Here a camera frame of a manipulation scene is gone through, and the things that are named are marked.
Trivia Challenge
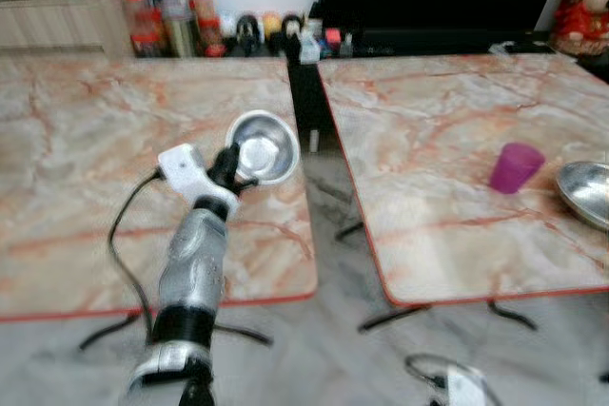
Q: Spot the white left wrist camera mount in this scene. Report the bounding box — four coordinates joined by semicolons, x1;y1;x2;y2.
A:
157;144;241;215

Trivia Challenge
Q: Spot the small white bottle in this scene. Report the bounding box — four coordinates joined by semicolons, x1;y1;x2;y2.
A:
299;29;323;66

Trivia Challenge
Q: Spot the small yellow jar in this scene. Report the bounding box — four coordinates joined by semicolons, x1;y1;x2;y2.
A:
262;10;285;39

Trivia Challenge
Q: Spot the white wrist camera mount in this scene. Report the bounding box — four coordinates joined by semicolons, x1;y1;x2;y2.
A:
157;144;241;215
444;365;493;406

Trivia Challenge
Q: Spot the small steel bowl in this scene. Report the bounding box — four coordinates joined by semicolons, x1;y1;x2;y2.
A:
226;109;302;187

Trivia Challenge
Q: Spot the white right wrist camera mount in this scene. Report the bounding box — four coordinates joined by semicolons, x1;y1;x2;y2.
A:
444;365;493;406

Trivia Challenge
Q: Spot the wooden cabinet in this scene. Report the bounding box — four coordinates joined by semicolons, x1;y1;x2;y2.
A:
0;0;146;58

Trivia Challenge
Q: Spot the large steel plate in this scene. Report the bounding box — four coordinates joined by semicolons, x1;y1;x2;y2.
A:
555;161;609;233

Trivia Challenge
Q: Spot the purple plastic cup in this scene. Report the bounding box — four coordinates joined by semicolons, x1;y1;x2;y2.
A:
489;142;547;196

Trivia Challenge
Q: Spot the orange red-capped bottle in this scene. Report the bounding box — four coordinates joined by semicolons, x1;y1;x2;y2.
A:
185;0;227;56

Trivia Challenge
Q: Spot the tall clear bottle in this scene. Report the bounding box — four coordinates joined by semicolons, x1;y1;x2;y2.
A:
156;0;199;58

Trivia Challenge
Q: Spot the marble-pattern folding table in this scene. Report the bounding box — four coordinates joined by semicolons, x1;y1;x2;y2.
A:
316;48;609;334
0;52;321;352

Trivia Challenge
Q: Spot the small black bottle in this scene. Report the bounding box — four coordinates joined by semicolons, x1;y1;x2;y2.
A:
235;13;264;58

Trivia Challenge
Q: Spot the small red container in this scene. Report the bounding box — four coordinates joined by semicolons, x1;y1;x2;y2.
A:
324;28;343;56

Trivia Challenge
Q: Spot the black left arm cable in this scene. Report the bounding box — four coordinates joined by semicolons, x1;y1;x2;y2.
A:
107;169;165;342

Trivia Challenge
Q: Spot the red and gold statue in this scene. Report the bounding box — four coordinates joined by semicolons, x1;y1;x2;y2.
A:
549;0;609;58

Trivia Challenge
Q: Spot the short red-capped plastic bottle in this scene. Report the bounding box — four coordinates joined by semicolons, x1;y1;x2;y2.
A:
123;0;162;58

